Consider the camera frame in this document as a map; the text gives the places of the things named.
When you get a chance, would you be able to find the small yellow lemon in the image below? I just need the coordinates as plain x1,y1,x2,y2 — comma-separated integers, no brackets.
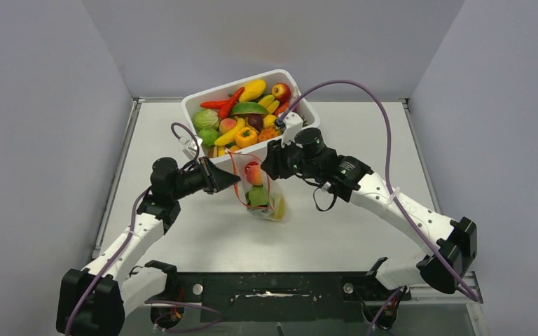
263,115,277,128

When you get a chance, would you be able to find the red chili pepper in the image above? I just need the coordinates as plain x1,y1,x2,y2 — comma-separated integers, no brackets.
200,99,229,109
217,87,245,120

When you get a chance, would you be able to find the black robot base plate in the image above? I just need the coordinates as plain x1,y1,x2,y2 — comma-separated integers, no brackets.
156,271,392,323

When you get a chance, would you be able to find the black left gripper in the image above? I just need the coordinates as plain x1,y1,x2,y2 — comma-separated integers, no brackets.
171,156,240,200

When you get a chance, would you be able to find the clear zip top bag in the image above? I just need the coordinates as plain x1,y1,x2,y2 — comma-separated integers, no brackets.
228,152,287,221

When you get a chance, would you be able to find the orange fried food piece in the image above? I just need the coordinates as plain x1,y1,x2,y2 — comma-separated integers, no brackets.
258,126,282,143

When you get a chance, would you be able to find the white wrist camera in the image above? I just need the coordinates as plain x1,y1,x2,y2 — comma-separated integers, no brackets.
179,136,204,160
275,111,303,148

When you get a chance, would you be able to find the green leaf vegetable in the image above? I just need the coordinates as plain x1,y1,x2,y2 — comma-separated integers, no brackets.
245,186,269,207

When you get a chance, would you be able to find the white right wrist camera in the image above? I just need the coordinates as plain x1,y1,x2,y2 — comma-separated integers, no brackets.
275,111,303,148

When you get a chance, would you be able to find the yellow mango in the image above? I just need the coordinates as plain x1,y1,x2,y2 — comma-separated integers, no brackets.
238,79,267,102

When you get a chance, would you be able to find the green custard apple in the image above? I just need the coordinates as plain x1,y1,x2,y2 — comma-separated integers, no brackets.
198,128,220,148

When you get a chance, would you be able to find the dark purple passionfruit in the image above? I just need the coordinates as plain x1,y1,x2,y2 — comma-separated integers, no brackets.
247,114,263,132

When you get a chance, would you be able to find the watermelon slice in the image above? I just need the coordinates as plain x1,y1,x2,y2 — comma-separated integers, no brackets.
229,101,269,117

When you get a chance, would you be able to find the pink peach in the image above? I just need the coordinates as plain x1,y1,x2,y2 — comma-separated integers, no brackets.
245,165,263,186
219,118,237,135

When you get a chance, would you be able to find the yellow banana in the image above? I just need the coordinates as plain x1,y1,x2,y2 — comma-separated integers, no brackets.
214,118,246,146

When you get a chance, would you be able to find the yellow bell pepper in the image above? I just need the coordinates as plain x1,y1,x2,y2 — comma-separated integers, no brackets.
234,127,258,148

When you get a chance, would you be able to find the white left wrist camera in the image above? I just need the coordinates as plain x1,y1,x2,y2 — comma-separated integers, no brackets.
179,136,204,160

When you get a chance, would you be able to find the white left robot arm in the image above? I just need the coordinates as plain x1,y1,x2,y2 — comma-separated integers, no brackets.
56,157,241,335

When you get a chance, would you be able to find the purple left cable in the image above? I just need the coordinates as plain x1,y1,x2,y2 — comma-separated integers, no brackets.
64,122,201,336

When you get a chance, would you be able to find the red apple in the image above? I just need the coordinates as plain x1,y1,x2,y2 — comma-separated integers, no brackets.
271,83,291,103

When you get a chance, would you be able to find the yellow green starfruit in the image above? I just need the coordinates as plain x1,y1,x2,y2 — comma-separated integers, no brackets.
271,195,286,221

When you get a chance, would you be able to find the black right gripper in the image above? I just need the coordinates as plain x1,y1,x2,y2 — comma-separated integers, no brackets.
263,132,321,179

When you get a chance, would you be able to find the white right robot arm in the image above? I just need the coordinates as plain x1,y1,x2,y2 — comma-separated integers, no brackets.
261,128,477,299

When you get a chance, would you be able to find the green cabbage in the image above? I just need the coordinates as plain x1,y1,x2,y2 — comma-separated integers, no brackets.
192,108,221,131

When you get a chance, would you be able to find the orange tangerine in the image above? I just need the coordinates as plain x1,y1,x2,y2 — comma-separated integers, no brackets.
273,101,289,116

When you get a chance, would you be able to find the red tomato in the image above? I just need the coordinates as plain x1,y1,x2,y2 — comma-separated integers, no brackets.
244,161,258,173

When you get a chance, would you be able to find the white plastic bin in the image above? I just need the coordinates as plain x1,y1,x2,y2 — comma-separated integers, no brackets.
178,69,301,169

